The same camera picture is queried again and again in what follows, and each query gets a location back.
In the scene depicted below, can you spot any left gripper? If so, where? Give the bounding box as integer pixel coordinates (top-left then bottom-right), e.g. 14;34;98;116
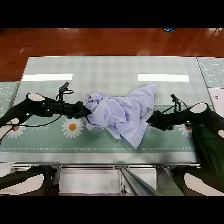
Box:
71;100;92;120

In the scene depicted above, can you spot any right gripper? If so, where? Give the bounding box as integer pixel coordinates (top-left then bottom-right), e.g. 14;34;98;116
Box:
146;110;170;131

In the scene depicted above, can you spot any lavender shirt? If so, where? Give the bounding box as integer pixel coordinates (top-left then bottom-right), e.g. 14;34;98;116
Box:
83;83;159;150

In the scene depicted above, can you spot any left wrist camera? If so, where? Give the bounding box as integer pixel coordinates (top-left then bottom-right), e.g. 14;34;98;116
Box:
55;81;75;102

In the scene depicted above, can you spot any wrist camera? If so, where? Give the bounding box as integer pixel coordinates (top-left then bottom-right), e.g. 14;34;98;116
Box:
170;93;184;112
55;81;75;102

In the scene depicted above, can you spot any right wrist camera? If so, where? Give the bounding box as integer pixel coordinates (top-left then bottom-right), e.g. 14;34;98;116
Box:
170;93;184;112

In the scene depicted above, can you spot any black cable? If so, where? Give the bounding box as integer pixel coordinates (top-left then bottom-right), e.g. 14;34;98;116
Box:
6;113;63;129

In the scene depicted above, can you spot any silver frame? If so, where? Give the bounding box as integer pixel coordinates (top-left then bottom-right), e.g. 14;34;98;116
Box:
0;161;203;197

